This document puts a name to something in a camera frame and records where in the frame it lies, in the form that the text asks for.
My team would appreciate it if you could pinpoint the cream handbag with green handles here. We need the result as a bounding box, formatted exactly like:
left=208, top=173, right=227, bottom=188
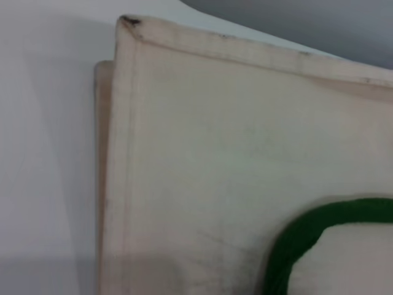
left=93, top=14, right=393, bottom=295

